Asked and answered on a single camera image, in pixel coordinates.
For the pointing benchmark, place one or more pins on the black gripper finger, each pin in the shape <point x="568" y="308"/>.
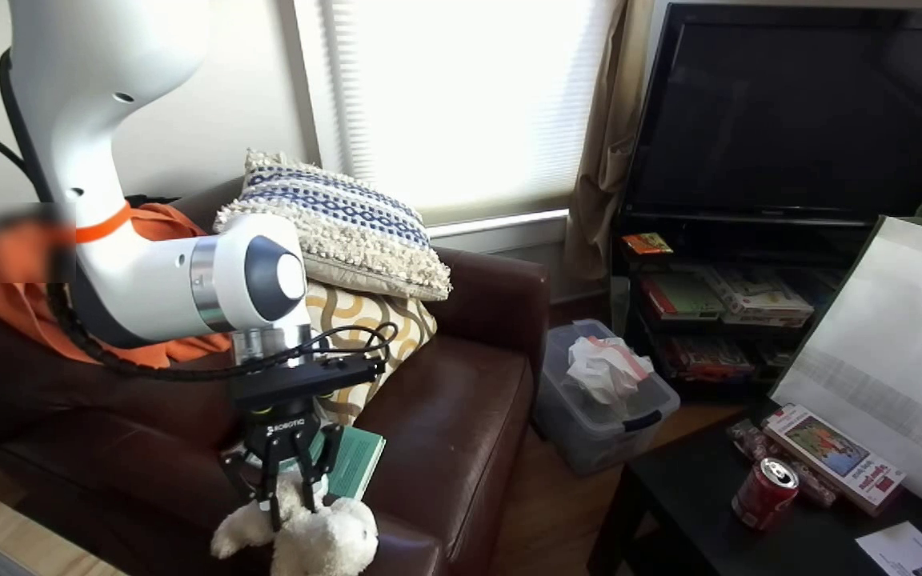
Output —
<point x="316" y="458"/>
<point x="258" y="471"/>

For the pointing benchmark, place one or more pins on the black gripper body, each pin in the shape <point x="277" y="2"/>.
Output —
<point x="283" y="404"/>

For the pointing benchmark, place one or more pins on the white teddy bear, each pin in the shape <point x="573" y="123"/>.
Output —
<point x="335" y="538"/>

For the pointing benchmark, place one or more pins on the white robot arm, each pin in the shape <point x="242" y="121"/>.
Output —
<point x="70" y="80"/>

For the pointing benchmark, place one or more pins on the teal blue book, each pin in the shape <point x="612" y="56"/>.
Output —
<point x="355" y="462"/>

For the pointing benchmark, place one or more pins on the yellow wavy pattern pillow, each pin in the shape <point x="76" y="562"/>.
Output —
<point x="385" y="328"/>

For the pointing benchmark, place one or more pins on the brown leather couch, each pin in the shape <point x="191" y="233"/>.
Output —
<point x="133" y="466"/>

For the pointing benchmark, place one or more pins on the blue white woven pillow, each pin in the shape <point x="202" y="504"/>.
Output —
<point x="351" y="233"/>

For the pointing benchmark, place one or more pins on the clear plastic storage bin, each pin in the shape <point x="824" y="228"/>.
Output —
<point x="599" y="400"/>

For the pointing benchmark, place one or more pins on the orange cloth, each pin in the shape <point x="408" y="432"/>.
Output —
<point x="22" y="308"/>

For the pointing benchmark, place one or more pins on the white window blinds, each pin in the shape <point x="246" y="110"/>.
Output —
<point x="459" y="107"/>

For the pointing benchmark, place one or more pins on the black tv stand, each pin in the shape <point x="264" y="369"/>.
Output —
<point x="725" y="305"/>

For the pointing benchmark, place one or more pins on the red soda can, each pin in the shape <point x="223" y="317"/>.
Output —
<point x="766" y="490"/>

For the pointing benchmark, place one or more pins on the beige curtain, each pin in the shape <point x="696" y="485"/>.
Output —
<point x="610" y="135"/>

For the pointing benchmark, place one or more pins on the small colourful card box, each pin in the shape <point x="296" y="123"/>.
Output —
<point x="848" y="470"/>

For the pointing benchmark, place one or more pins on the black flat screen television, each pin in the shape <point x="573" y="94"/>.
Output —
<point x="783" y="110"/>

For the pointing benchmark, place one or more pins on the large white cardboard box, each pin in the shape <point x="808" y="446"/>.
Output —
<point x="863" y="363"/>

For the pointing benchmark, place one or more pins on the white paper card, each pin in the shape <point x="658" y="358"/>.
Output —
<point x="896" y="550"/>

